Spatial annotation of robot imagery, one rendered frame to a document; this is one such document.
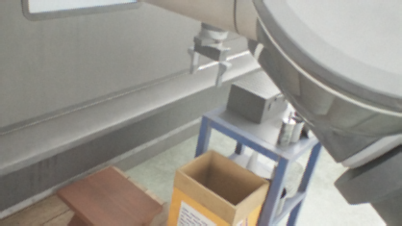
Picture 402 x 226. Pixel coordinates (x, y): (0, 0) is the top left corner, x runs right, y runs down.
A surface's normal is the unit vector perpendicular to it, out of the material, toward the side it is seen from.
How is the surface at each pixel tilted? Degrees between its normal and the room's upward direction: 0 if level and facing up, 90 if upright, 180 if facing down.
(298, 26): 100
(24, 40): 87
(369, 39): 67
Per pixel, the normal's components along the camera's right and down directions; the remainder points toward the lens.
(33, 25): 0.78, 0.35
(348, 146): -0.77, 0.40
